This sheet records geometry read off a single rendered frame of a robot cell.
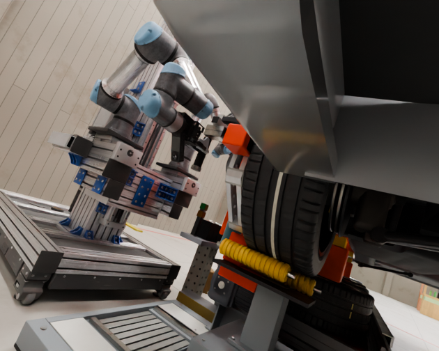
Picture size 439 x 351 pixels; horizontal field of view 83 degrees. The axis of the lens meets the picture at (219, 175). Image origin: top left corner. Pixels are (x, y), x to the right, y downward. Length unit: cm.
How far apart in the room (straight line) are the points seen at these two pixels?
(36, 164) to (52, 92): 99
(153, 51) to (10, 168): 322
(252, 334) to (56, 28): 415
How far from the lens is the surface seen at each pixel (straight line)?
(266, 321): 97
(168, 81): 85
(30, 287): 135
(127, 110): 146
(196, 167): 101
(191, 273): 182
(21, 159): 414
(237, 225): 92
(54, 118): 420
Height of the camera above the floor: 59
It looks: 10 degrees up
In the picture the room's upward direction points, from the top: 21 degrees clockwise
